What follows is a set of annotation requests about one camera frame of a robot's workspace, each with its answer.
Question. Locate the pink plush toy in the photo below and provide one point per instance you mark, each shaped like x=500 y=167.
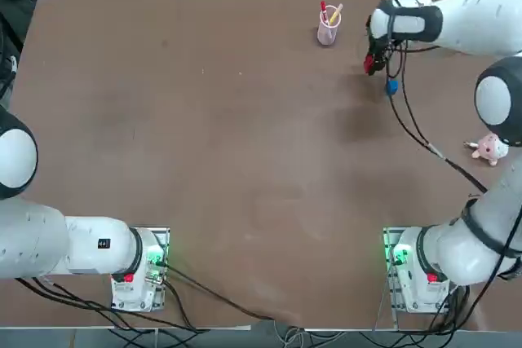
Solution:
x=487 y=148

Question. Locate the white marker with red cap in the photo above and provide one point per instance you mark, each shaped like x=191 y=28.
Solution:
x=323 y=7

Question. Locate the clear pink plastic cup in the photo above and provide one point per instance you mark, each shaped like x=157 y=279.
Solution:
x=326 y=36

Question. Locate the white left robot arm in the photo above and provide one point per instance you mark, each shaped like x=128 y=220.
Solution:
x=41 y=242

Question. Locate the blue magnetic block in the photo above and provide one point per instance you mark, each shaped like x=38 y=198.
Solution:
x=395 y=88

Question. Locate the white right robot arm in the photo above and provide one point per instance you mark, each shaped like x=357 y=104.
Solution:
x=481 y=18

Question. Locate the red magnetic block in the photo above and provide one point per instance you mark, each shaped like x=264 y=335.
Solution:
x=368 y=63

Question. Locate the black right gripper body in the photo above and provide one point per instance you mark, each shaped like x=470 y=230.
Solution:
x=381 y=47

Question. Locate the yellow pen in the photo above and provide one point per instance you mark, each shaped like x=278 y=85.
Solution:
x=336 y=14

